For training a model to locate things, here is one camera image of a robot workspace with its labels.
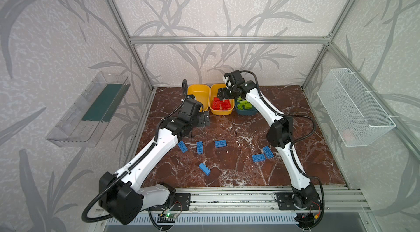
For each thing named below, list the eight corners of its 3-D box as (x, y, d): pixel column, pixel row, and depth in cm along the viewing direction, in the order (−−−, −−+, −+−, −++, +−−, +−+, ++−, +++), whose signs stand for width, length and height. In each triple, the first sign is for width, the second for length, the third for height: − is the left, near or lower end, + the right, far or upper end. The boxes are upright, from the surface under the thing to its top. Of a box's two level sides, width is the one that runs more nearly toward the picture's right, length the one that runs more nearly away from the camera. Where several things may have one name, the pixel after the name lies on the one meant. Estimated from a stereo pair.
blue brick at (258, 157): (253, 162, 87) (253, 161, 86) (251, 156, 90) (251, 155, 88) (265, 160, 88) (265, 158, 87) (262, 154, 90) (263, 152, 89)
